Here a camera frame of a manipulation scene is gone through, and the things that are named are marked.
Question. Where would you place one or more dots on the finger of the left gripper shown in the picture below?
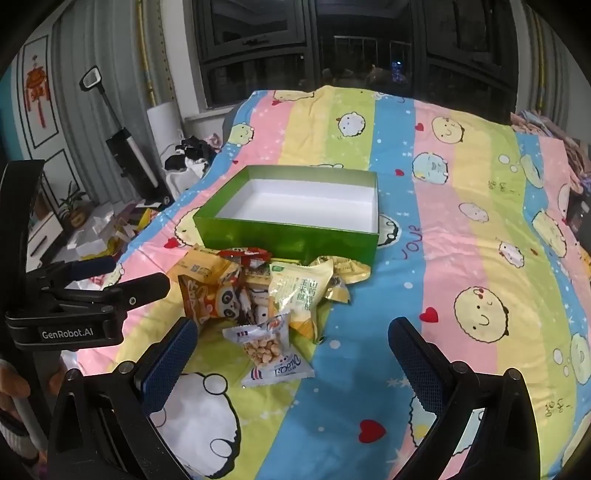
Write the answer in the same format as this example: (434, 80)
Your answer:
(60, 274)
(114, 302)

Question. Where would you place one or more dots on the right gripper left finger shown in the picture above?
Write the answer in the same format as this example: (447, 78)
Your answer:
(162, 363)

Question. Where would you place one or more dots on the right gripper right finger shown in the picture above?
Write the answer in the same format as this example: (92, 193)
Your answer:
(419, 363)

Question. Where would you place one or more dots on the panda orange snack bag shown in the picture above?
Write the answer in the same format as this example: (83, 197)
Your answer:
(207, 302)

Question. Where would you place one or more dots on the orange pastry packet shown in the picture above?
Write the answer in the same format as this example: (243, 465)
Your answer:
(205, 267)

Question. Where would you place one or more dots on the peanut snack clear packet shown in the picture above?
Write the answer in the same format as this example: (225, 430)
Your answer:
(274, 359)

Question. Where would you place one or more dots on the golden yellow snack bag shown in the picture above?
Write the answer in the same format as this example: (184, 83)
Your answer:
(346, 272)

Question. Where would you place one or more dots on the red snack packet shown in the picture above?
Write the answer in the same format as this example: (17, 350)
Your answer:
(248, 257)

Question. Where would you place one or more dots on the green soda cracker packet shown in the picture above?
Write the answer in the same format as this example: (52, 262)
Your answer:
(299, 289)

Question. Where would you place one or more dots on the white blue biscuit packet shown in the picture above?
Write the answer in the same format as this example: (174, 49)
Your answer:
(257, 287)

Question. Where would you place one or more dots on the person's left hand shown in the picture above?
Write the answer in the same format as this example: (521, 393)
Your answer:
(12, 431)

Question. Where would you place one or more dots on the white tv cabinet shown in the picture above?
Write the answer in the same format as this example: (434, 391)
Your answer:
(45, 240)

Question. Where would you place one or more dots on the small potted plant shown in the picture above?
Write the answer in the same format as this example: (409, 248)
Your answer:
(73, 211)

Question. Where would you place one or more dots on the clutter pile on floor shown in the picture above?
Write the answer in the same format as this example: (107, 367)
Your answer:
(109, 228)

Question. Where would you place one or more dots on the upright vacuum cleaner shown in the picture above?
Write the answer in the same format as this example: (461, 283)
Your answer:
(125, 151)

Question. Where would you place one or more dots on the striped cartoon bedsheet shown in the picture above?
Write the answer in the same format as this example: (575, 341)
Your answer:
(474, 250)

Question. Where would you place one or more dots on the black white clothes pile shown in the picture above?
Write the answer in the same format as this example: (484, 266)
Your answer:
(193, 155)

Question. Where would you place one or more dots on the red chinese knot decoration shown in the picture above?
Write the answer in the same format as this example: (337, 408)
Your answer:
(36, 90)

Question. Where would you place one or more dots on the green cardboard box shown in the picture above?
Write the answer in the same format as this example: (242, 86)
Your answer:
(295, 212)

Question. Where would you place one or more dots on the crumpled clothes on bed edge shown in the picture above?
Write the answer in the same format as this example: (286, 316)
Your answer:
(578, 151)

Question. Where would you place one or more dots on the dark window frame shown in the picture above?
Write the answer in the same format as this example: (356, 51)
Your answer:
(461, 55)

